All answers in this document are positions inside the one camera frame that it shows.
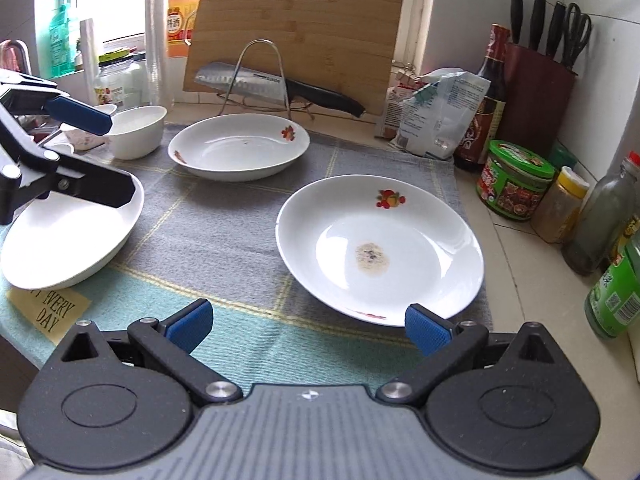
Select bamboo cutting board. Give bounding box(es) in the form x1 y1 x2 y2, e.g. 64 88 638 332
182 0 407 117

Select plain white bowl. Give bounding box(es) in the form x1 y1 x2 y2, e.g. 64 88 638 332
106 105 168 161

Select black handled block knife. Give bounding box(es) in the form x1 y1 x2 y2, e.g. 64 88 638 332
529 0 547 51
510 0 525 46
546 1 567 58

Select dark red knife block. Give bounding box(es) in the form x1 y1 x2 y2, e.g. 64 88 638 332
492 42 578 153

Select yellow label bottle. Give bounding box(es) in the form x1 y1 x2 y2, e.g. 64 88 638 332
607 210 640 271

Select yellow lidded spice jar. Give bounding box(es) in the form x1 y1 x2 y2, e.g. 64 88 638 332
530 166 591 244

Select orange cooking oil bottle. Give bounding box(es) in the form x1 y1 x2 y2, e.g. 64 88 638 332
167 0 211 58

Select stack of clear plastic cups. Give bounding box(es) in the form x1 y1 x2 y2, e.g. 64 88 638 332
144 0 173 108

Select black handled scissors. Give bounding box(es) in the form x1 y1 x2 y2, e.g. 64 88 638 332
562 2 592 68

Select stained white fruit print plate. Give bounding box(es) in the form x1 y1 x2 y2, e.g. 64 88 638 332
276 175 485 328

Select clear glass bottle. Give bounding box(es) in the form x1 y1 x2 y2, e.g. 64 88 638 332
562 151 640 276

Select metal wire knife rack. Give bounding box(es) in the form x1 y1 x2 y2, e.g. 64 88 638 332
215 39 316 120

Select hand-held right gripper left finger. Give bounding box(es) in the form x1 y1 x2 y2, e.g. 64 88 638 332
60 298 244 407

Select green detergent bottle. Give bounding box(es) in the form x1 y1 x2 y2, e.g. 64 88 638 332
48 0 81 78

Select green lidded sauce jar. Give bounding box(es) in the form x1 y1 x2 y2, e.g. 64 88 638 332
476 140 556 222

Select small green container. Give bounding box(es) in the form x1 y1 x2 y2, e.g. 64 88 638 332
550 142 578 171

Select black handled cleaver knife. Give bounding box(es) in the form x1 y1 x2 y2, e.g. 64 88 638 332
194 61 367 118

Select orange white food bag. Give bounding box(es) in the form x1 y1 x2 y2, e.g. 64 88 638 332
375 82 418 141

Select glass jar with green lid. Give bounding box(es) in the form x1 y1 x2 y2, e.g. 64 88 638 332
93 51 146 108

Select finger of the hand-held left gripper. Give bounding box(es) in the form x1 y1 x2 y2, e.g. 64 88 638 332
0 105 137 226
0 70 112 136

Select dark soy sauce bottle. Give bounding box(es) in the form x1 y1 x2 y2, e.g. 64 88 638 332
454 23 511 173

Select white blue food bag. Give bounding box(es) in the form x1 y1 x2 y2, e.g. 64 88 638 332
389 71 491 161

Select thin clear plastic sleeve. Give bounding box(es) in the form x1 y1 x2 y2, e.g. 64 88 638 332
80 17 99 103

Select grey teal checked cloth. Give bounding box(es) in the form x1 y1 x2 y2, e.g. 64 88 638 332
0 120 493 396

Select green plastic bottle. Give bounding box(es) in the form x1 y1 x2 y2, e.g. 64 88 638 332
585 232 640 339

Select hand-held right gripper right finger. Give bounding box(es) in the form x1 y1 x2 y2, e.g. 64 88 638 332
376 303 557 407

